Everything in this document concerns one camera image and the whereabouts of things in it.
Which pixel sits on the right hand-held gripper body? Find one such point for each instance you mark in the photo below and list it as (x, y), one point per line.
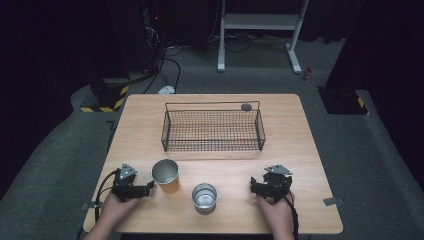
(278, 186)

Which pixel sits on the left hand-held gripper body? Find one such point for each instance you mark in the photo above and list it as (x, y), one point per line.
(125, 186)

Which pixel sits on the person's right hand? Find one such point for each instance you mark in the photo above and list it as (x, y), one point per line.
(276, 215)

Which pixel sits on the person's left hand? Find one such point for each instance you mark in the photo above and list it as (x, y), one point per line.
(116, 210)

